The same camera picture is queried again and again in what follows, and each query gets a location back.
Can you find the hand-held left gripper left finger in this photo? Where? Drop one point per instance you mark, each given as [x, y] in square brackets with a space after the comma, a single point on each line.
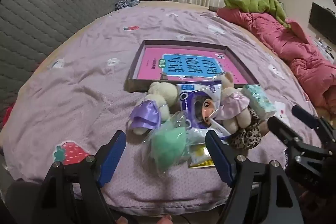
[113, 158]

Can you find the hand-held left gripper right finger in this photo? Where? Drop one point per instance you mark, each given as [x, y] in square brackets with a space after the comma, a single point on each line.
[219, 158]

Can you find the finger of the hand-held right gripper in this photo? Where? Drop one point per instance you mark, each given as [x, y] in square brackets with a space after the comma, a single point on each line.
[304, 113]
[283, 129]

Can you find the yellow and white packet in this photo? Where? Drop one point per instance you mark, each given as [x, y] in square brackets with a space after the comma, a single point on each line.
[199, 157]

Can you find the leopard print scrunchie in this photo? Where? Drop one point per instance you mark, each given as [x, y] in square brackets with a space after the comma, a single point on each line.
[249, 137]

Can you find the green tissue pack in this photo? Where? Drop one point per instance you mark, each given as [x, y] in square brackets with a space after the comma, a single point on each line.
[258, 102]

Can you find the green sponge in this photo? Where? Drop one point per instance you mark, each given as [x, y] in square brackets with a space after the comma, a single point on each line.
[168, 145]

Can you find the teddy bear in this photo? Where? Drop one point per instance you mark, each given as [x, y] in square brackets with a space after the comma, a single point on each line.
[233, 104]
[162, 92]

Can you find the cartoon face packet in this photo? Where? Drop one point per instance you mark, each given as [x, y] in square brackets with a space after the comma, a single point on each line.
[197, 106]

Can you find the grey cardboard box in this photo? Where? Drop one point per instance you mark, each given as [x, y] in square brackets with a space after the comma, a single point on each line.
[137, 61]

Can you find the cluttered white shelf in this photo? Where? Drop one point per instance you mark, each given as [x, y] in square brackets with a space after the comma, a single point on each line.
[324, 49]

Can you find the pink comforter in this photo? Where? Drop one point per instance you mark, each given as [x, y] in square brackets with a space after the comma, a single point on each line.
[288, 43]

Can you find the purple printed bedspread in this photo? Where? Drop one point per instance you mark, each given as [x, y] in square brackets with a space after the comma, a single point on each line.
[92, 82]

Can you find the black television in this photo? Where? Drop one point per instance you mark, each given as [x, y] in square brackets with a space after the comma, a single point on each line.
[321, 22]

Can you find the green blanket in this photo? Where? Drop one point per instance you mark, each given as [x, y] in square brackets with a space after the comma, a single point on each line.
[262, 5]

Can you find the small dark object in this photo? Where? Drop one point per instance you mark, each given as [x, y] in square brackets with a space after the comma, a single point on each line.
[213, 8]

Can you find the grey quilted headboard cover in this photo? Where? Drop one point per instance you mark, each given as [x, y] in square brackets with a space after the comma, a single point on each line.
[52, 16]

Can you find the dark patterned cloth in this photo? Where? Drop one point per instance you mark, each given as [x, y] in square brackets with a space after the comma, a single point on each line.
[126, 4]

